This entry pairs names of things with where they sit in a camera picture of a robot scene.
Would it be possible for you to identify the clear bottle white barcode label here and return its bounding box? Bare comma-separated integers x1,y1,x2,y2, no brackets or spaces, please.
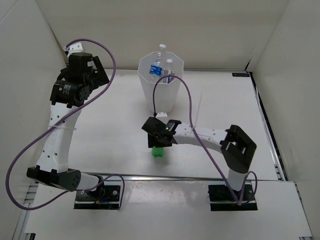
160,58,174,84

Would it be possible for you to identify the white zip tie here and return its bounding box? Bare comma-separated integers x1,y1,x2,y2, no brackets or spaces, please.
192,95,202,129

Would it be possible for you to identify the aluminium table edge rail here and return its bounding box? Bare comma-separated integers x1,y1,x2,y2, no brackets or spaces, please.
90,172,282,181

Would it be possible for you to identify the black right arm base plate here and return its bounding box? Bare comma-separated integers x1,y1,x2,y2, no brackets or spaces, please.
207,180,259,212

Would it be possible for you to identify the white foam board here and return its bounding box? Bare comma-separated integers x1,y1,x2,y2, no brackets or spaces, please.
25,180,312,240

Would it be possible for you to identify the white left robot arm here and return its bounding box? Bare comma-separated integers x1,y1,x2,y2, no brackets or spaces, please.
26,52,110,200

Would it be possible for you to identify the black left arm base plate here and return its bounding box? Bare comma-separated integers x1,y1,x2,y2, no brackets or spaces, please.
73,179,124,210

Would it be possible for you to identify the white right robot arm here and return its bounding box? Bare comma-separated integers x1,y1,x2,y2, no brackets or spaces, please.
141,116,257,200

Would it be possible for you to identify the clear bottle blue label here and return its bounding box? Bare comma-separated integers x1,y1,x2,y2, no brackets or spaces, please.
147,44,167,83

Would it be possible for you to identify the green plastic soda bottle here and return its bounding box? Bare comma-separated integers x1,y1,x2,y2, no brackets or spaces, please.
151,146,165,158

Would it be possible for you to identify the white octagonal plastic bin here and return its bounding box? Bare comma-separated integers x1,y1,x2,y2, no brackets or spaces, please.
137,52,181,113

